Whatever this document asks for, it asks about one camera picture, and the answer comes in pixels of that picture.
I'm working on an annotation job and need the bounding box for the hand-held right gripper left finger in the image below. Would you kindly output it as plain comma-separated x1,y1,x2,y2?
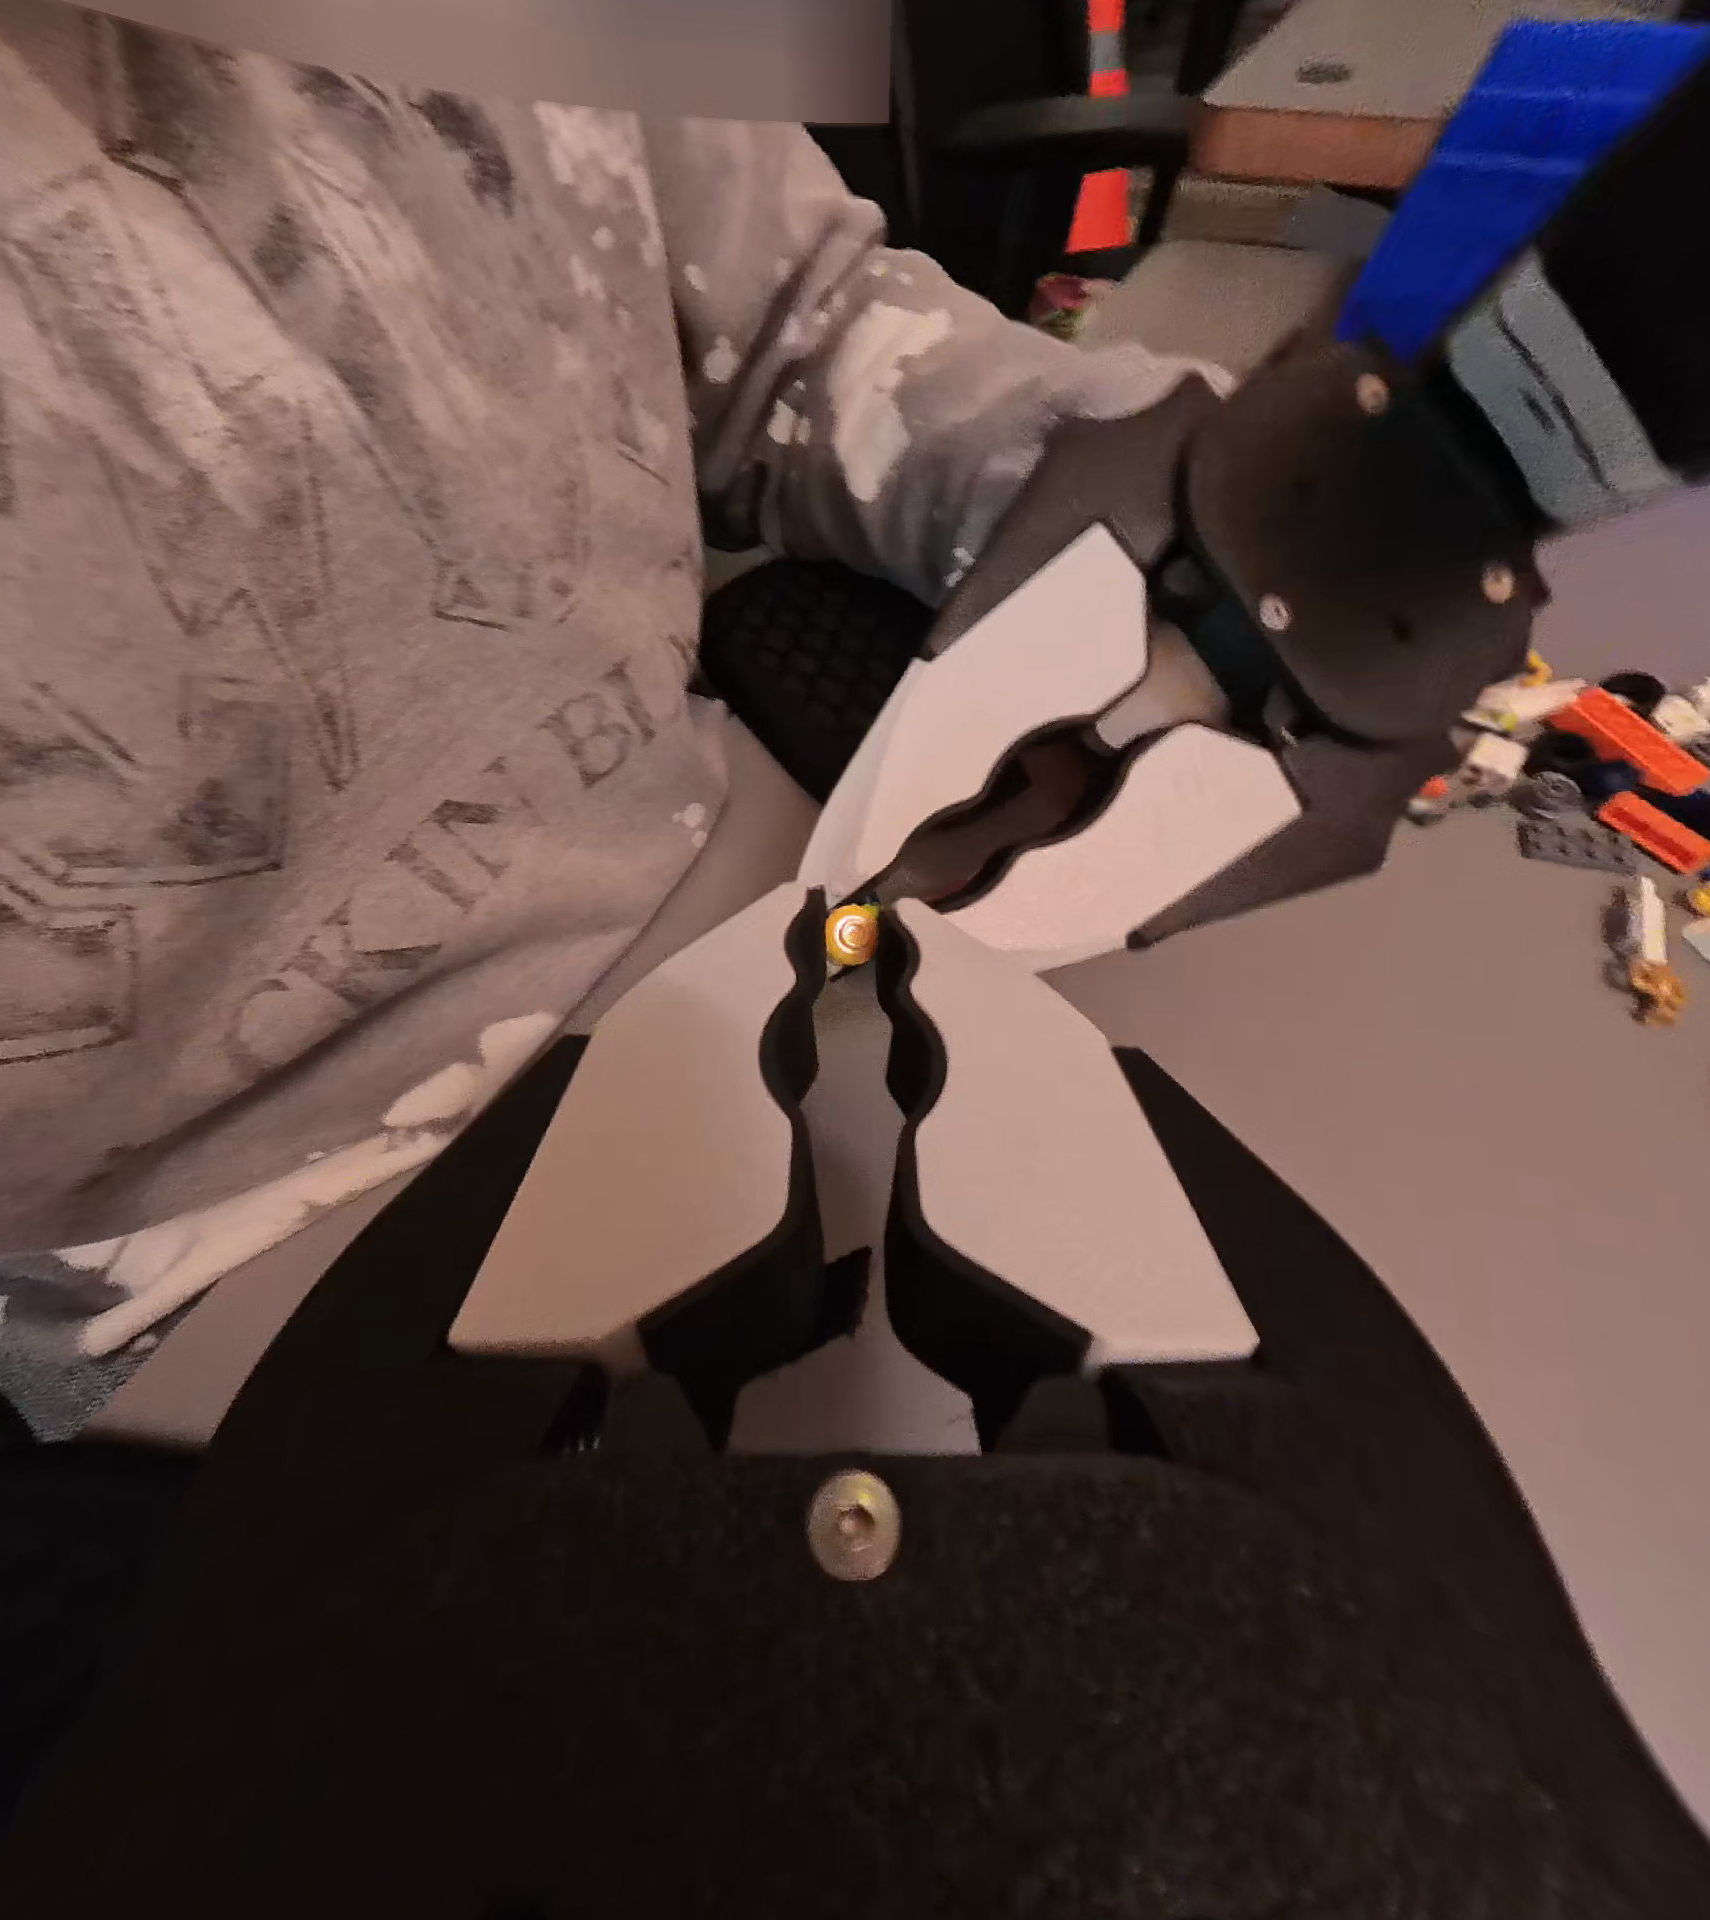
453,892,841,1372

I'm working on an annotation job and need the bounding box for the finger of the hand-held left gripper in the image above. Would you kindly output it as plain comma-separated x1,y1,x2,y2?
902,731,1313,971
796,526,1161,896

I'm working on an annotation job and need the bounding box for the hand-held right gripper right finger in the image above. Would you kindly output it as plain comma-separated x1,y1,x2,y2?
872,900,1262,1372

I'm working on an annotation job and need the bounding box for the pile of lego pieces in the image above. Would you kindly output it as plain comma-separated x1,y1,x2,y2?
1403,665,1710,1177

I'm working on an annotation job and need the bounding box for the person's left forearm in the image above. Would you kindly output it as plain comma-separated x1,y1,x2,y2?
663,121,1233,603

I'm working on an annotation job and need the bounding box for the black textured oval pad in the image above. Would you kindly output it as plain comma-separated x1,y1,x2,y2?
691,559,944,795

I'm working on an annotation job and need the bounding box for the blue plastic bin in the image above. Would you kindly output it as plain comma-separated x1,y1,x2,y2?
1337,17,1710,364

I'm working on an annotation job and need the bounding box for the orange traffic cone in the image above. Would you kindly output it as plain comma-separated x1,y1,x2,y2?
1068,0,1143,259

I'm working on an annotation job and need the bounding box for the light mottled cloth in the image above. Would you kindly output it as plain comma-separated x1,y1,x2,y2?
0,0,889,1412

